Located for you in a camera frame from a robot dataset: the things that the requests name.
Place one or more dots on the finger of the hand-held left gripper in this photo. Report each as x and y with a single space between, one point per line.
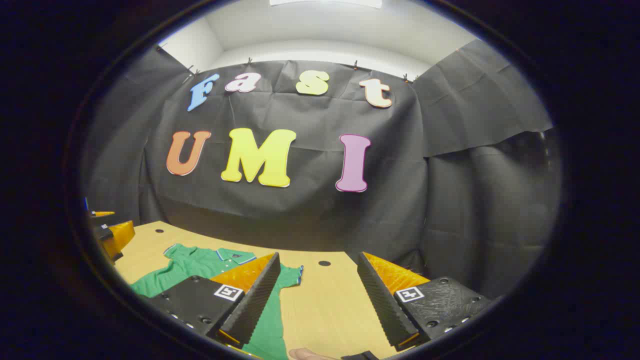
120 235
102 214

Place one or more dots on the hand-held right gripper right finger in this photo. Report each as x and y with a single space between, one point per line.
382 300

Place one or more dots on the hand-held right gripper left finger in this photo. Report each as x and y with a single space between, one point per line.
252 300

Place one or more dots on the green T-shirt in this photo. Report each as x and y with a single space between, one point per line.
200 262

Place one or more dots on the black backdrop cloth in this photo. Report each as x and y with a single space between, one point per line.
300 210

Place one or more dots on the white ceiling light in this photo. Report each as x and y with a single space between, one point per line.
325 2

